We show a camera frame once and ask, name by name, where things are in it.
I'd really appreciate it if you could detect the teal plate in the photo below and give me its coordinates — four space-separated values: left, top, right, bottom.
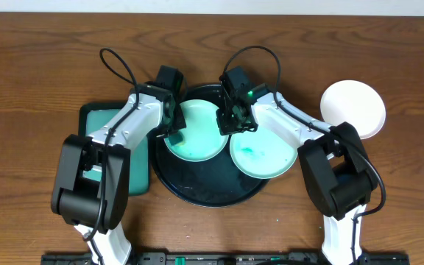
230 127 297 180
164 99 229 162

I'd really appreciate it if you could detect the white round plate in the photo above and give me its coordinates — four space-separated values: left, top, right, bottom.
320 79 386 139

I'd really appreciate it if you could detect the green yellow sponge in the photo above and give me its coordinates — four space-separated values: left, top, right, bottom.
168 132 185 146

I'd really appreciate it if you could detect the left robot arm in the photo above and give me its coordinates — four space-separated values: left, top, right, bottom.
51 82 185 264

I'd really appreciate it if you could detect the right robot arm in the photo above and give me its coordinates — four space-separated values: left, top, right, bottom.
216 84 383 264

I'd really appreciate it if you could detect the round black serving tray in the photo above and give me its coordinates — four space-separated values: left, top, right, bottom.
149 83 272 208

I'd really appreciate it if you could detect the rectangular black water tray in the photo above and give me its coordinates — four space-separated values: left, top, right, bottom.
78 102 150 196

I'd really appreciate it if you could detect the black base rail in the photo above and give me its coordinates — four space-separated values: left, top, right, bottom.
40 251 411 265

